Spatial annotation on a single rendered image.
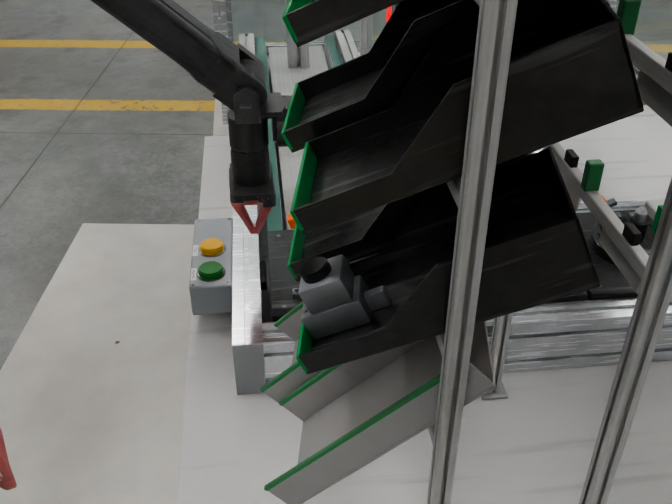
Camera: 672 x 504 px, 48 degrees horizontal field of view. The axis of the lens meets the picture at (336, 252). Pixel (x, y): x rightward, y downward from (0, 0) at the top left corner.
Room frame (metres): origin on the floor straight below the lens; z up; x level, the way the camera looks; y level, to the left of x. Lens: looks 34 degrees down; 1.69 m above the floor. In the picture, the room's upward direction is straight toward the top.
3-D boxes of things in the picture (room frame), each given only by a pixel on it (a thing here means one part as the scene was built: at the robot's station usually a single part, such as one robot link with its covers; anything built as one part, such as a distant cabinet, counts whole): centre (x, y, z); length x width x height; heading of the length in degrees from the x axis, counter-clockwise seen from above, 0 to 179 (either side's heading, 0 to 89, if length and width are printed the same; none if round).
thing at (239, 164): (1.00, 0.13, 1.16); 0.10 x 0.07 x 0.07; 7
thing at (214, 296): (1.08, 0.21, 0.93); 0.21 x 0.07 x 0.06; 6
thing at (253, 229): (1.02, 0.13, 1.09); 0.07 x 0.07 x 0.09; 7
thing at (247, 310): (1.27, 0.17, 0.91); 0.89 x 0.06 x 0.11; 6
